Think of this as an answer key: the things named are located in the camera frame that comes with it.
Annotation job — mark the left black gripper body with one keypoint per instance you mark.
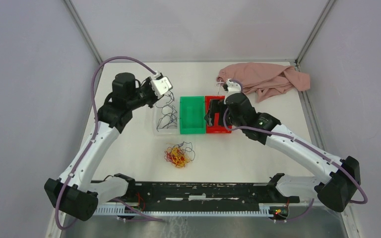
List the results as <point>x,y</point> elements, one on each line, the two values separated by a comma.
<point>145,95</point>

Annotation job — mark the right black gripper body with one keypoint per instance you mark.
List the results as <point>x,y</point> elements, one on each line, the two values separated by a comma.
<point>220,105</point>

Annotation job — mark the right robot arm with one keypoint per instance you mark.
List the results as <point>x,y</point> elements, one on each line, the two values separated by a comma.
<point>269,131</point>

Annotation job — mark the red plastic bin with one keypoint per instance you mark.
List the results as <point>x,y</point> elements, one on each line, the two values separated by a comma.
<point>215,129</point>

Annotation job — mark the green plastic bin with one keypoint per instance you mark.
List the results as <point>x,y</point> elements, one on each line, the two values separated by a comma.
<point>191,115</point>

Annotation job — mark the clear plastic bin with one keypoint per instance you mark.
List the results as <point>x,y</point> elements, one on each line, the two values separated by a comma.
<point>166,116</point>

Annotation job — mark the pink cloth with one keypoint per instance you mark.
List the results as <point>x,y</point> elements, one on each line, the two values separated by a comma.
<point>265,79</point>

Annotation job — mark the right controller board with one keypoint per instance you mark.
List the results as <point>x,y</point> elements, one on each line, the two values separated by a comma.
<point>279,213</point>

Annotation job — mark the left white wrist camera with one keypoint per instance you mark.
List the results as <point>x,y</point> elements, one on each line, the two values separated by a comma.
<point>160,84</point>

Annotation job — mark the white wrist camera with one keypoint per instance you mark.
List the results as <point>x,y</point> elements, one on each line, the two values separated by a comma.
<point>160,84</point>
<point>232,85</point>

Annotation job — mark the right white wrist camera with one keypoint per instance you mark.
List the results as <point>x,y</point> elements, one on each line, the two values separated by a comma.
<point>232,85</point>

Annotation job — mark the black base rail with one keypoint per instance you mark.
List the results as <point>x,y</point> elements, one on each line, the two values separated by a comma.
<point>203,197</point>

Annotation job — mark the aluminium frame rail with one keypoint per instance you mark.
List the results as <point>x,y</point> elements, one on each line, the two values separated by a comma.
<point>336,194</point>

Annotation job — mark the white slotted cable duct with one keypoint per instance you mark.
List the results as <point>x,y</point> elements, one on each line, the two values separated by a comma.
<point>121,210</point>

